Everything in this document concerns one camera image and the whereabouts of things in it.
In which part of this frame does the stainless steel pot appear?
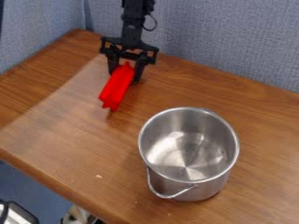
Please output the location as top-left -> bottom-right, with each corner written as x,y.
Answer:
138,107 -> 241,201

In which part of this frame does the white patterned object under table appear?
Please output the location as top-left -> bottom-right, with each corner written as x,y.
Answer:
60,205 -> 107,224

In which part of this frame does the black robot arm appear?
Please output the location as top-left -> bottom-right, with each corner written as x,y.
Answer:
99,0 -> 159,83

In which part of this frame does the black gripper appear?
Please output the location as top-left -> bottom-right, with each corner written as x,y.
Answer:
99,25 -> 159,83

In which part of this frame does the black bag with strap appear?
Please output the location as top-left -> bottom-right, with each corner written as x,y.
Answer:
0,200 -> 40,224

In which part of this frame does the red rectangular block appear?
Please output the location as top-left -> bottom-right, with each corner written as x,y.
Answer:
98,61 -> 135,111

